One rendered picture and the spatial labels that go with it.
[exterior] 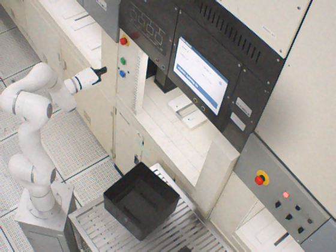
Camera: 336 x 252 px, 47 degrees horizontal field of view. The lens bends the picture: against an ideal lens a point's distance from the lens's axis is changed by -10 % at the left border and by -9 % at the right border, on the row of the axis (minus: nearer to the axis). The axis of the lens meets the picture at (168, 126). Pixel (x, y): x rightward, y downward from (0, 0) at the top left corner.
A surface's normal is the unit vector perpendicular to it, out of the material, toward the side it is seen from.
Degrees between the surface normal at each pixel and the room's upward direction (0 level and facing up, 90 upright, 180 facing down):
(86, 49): 0
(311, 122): 90
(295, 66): 90
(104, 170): 0
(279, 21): 91
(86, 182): 0
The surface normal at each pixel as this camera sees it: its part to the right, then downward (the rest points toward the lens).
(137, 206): 0.11, -0.57
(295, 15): -0.77, 0.47
